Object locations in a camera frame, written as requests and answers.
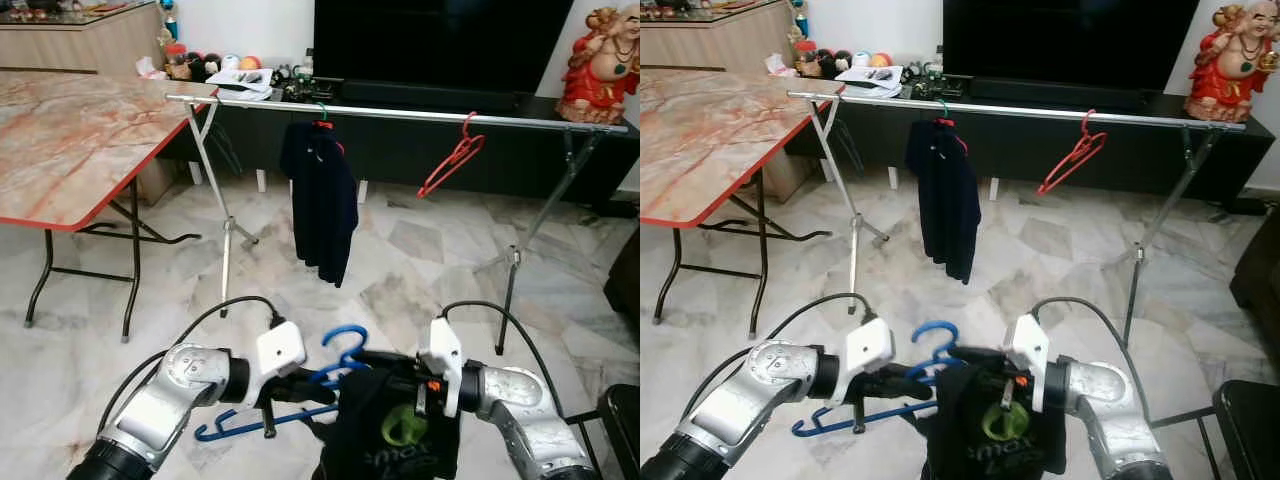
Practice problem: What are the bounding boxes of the blue hanger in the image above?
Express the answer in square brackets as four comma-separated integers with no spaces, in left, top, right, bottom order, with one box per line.
[194,325,371,443]
[792,320,963,437]

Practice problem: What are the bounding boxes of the red hanger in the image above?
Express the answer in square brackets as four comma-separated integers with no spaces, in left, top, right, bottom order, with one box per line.
[1036,109,1109,196]
[417,111,487,200]

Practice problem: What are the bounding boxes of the navy shirt red collar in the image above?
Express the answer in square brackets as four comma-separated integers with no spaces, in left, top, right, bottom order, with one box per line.
[279,120,359,289]
[905,118,983,285]

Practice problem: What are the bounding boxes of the silver clothes rack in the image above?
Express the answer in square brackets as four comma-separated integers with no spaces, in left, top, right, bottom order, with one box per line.
[787,90,1248,346]
[165,93,631,356]

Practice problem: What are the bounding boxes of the marble folding table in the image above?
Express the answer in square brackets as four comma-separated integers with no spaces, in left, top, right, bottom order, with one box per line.
[640,68,846,326]
[0,70,219,343]

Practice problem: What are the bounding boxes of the black electronic gadgets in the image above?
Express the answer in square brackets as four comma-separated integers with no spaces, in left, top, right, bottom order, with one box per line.
[272,65,319,103]
[900,62,946,101]

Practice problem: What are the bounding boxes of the black soundbar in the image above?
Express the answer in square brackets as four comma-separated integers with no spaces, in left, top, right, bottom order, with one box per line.
[340,80,521,109]
[968,78,1149,106]

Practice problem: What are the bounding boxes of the stack of papers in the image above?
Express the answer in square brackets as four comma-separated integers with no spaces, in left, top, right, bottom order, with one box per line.
[205,68,273,101]
[835,65,904,99]

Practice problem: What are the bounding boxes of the black television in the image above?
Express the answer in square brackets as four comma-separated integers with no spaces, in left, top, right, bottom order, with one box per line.
[942,0,1201,93]
[312,0,576,96]

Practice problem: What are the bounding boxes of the red laughing Buddha statue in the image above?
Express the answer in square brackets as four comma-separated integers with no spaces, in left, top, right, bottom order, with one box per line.
[556,5,641,126]
[1183,2,1271,123]

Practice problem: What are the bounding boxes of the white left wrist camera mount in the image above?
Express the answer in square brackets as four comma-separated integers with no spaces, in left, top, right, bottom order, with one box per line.
[845,317,894,381]
[255,320,307,381]

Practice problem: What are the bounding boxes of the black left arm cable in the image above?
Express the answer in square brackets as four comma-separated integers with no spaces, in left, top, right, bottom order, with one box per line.
[700,292,876,421]
[95,295,286,431]

